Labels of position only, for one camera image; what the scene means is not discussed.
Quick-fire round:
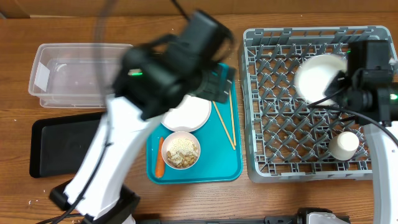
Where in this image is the teal plastic tray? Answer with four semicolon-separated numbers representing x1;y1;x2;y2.
146;62;244;185

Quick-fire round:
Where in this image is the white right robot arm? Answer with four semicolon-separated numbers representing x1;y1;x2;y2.
294;40;397;223

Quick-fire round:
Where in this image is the pink bowl with food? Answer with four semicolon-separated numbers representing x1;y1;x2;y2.
161;131;201;170

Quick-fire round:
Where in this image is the large white plate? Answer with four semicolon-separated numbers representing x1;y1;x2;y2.
161;95;211;132

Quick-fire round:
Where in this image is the grey dishwasher rack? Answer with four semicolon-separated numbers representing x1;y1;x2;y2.
239;26;392;183

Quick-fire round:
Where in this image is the white bowl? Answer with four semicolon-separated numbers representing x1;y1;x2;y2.
294;54;347;104

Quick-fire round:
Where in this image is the wooden chopstick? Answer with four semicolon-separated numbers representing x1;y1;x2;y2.
229;90;236;150
212;101;236;151

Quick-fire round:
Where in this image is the pale green cup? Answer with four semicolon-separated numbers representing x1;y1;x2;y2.
328;131;359;161

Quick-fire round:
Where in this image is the black tray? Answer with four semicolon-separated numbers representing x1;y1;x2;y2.
29;112;103;178

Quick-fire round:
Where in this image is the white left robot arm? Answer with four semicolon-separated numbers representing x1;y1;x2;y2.
49;10;235;223

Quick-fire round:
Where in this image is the clear plastic bin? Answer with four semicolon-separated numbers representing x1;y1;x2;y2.
28;43;132;108

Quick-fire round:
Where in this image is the orange carrot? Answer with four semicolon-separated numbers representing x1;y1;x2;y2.
155;137;165;179

